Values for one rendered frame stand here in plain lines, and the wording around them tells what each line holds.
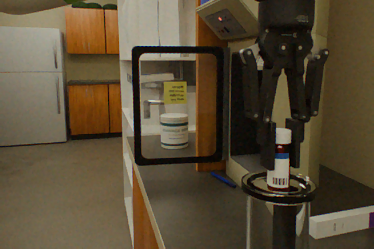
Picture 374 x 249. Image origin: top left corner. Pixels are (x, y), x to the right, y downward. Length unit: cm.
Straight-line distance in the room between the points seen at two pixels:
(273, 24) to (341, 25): 91
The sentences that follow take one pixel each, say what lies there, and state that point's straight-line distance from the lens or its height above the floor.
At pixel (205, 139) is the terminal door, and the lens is 115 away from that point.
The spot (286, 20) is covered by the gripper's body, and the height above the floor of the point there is 140.
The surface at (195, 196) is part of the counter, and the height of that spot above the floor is 94.
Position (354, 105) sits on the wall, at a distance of 129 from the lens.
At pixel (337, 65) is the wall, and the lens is 136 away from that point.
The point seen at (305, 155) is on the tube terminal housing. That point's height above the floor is 109.
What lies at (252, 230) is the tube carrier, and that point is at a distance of 53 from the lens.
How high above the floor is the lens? 135
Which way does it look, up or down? 8 degrees down
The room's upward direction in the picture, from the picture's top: straight up
